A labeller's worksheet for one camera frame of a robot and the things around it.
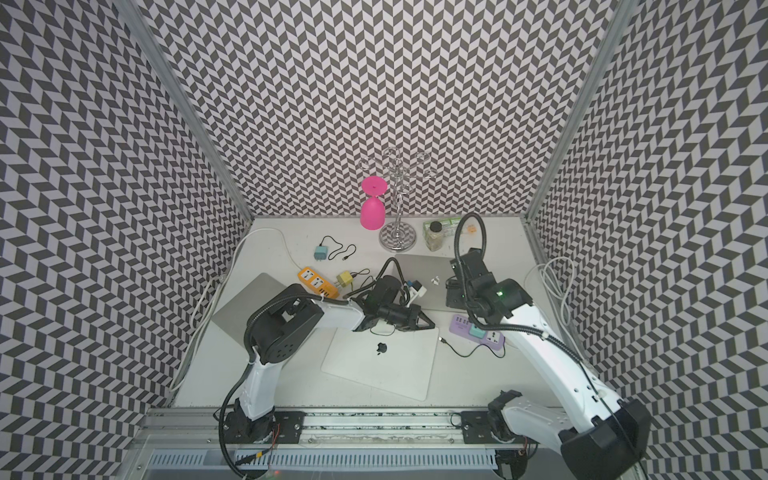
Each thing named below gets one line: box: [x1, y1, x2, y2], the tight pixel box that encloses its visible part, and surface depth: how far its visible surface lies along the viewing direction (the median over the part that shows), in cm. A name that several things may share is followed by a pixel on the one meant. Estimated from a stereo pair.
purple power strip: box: [449, 314, 505, 351], surface depth 89 cm
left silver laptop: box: [211, 273, 288, 348], surface depth 96 cm
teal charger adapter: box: [314, 246, 329, 262], surface depth 109 cm
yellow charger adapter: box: [336, 270, 353, 288], surface depth 101 cm
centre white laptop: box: [320, 328, 439, 402], surface depth 86 cm
